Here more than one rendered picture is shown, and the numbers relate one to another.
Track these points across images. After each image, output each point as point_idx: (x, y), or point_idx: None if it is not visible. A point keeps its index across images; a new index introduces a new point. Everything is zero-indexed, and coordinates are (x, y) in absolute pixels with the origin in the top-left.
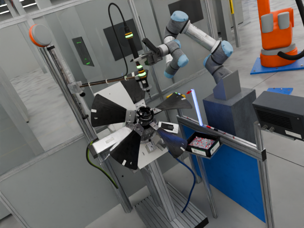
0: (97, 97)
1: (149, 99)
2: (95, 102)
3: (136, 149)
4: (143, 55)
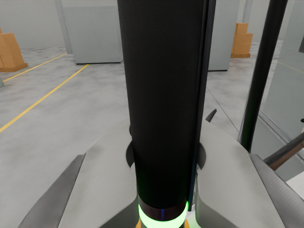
0: (210, 115)
1: None
2: (206, 118)
3: (135, 227)
4: (101, 201)
